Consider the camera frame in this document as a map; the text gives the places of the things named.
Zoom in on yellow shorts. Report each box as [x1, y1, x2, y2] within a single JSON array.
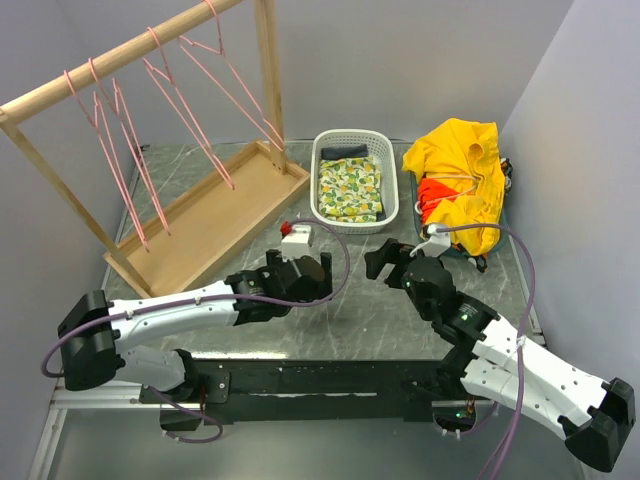
[[403, 118, 505, 227]]

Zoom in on pink wire hanger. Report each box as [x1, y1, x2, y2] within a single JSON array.
[[177, 0, 285, 153], [63, 70, 149, 250], [143, 27, 236, 190], [88, 57, 171, 235]]

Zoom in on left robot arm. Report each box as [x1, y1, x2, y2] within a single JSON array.
[[58, 249, 333, 402]]

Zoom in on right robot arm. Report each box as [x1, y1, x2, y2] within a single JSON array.
[[364, 239, 636, 473]]

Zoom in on teal plastic tray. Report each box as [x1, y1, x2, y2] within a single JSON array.
[[409, 169, 512, 260]]

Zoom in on orange black patterned garment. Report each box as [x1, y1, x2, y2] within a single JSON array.
[[470, 157, 513, 273]]

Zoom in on lemon print folded cloth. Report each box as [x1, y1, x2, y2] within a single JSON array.
[[317, 156, 383, 223]]

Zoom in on white plastic basket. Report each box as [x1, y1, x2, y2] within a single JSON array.
[[310, 129, 399, 235]]

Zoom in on wooden clothes rack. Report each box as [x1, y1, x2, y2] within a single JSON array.
[[1, 1, 311, 298]]

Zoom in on dark navy folded cloth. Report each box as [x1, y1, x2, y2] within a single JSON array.
[[321, 144, 369, 161]]

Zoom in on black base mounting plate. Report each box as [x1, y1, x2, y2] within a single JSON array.
[[138, 355, 501, 432]]

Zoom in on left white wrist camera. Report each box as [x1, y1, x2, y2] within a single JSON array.
[[280, 221, 313, 261]]

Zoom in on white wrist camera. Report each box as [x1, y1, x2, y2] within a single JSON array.
[[280, 221, 313, 261], [409, 223, 451, 258]]

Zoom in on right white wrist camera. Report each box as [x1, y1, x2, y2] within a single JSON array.
[[409, 223, 451, 258]]

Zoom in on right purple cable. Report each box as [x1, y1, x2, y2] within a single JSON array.
[[439, 222, 533, 480]]

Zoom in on aluminium rail frame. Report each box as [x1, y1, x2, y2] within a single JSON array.
[[27, 364, 601, 480]]

